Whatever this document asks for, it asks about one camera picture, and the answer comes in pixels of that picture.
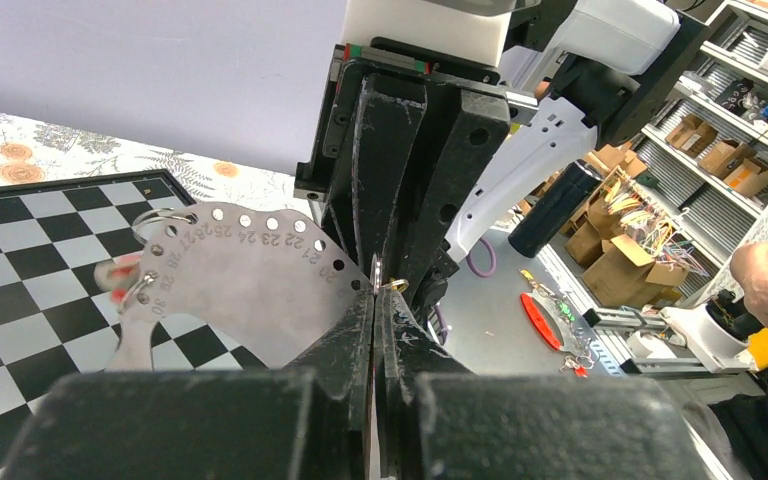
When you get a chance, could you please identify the metal storage shelving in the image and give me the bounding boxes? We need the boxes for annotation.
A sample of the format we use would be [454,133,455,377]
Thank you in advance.
[633,1,768,277]

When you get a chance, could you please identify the red tagged key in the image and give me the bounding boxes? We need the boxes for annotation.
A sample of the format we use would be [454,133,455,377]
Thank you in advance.
[93,254,141,306]

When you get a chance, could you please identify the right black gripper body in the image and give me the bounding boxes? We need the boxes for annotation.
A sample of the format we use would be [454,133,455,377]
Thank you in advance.
[292,42,539,207]

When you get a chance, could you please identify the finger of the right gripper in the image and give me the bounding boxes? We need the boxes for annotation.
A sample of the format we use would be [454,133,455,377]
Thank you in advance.
[350,73,427,279]
[393,89,510,295]

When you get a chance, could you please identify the cardboard boxes pile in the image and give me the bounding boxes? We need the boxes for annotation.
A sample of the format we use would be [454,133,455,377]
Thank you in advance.
[560,110,768,308]

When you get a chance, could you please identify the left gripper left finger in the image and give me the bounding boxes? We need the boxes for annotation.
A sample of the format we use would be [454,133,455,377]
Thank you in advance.
[290,289,375,479]

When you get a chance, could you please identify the yellow tagged key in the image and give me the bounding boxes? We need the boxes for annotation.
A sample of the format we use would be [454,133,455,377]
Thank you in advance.
[381,279,409,293]

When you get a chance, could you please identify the floral patterned table mat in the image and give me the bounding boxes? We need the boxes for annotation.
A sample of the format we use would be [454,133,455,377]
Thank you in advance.
[0,112,312,215]

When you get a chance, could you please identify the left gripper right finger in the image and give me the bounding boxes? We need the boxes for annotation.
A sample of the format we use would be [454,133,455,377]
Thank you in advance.
[373,289,471,479]

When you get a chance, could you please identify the red oval keyring plate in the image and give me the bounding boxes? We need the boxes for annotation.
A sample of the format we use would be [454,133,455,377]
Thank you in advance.
[520,293,562,351]

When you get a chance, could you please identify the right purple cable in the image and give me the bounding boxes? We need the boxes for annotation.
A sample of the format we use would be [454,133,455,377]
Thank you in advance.
[465,237,498,280]

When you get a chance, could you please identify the black white chessboard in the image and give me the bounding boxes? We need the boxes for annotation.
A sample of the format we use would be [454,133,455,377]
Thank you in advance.
[0,170,273,480]

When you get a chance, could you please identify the black cylindrical bottle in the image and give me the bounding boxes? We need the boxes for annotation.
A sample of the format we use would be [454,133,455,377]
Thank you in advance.
[507,160,604,258]

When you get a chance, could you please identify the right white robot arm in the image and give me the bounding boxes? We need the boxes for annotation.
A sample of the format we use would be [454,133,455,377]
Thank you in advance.
[295,1,710,299]

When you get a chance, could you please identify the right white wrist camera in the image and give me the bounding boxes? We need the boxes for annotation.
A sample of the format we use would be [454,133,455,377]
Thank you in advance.
[339,0,511,67]

